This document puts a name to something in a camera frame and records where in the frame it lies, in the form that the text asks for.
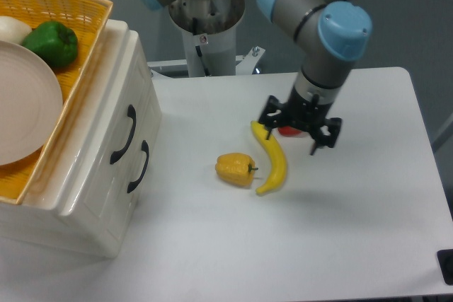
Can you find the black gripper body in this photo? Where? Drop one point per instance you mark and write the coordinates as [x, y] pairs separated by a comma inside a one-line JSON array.
[[304, 114]]

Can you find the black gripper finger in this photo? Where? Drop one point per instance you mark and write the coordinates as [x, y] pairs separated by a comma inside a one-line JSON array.
[[325, 134], [273, 115]]

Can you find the white drawer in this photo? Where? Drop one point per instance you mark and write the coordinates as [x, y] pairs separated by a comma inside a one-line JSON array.
[[121, 181]]

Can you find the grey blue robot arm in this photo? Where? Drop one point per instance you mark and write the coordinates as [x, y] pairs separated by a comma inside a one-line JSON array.
[[332, 33]]

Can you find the white drawer cabinet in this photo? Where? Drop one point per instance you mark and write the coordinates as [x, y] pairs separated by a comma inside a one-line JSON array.
[[63, 209]]

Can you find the red bell pepper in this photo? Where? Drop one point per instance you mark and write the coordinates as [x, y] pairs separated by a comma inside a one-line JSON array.
[[291, 132]]

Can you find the yellow banana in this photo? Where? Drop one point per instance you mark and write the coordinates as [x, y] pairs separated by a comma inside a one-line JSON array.
[[277, 157]]

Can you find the yellow bell pepper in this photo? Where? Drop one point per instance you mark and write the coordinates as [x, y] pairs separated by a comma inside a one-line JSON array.
[[236, 169]]

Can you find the black object at table edge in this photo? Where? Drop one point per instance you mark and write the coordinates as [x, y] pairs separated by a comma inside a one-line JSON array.
[[445, 259]]

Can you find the yellow woven basket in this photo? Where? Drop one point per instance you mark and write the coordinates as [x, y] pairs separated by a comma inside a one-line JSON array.
[[87, 18]]

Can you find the green bell pepper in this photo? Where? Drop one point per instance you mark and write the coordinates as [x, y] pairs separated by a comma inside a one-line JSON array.
[[54, 43]]

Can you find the pink plate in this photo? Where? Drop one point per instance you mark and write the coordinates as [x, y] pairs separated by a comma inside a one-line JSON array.
[[31, 102]]

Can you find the white round vegetable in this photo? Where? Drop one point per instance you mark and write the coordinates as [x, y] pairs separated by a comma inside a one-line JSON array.
[[13, 30]]

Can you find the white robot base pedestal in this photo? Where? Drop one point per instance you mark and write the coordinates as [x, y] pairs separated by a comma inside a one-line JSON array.
[[208, 31]]

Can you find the black top drawer handle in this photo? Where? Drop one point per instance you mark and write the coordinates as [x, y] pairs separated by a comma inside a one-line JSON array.
[[123, 133]]

